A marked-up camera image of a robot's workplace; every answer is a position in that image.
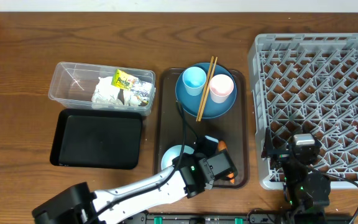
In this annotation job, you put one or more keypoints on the black plastic tray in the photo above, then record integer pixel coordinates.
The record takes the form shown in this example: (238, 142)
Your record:
(97, 139)

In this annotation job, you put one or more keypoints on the right wooden chopstick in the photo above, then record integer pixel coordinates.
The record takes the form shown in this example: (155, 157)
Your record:
(207, 90)

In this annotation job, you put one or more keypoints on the white tissue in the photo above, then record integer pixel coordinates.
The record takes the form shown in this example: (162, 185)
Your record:
(106, 93)

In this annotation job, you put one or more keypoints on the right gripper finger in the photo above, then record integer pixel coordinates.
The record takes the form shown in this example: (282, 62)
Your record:
(306, 128)
(268, 144)

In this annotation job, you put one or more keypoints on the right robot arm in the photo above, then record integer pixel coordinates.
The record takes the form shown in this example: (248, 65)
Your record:
(307, 192)

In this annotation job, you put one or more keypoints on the green yellow snack wrapper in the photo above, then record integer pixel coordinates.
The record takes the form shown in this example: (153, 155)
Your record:
(136, 92)

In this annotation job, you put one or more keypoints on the orange carrot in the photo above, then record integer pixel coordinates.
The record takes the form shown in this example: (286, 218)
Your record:
(222, 146)

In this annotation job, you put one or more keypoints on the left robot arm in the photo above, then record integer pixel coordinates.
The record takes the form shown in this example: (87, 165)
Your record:
(187, 176)

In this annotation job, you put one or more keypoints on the pink cup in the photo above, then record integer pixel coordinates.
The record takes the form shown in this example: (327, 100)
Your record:
(221, 86)

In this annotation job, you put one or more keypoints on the light blue cup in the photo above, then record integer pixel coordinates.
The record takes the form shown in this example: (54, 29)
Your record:
(194, 79)

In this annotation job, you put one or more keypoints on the clear plastic bin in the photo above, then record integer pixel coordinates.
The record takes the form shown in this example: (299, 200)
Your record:
(73, 85)

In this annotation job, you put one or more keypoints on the grey dishwasher rack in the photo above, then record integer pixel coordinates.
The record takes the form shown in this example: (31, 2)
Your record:
(298, 79)

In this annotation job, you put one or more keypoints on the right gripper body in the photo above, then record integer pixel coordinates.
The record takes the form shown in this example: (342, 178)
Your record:
(281, 155)

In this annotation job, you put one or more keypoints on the light blue rice bowl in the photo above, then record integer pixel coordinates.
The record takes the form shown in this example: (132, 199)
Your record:
(172, 153)

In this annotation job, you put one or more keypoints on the brown serving tray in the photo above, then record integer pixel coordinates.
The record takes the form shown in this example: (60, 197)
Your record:
(231, 127)

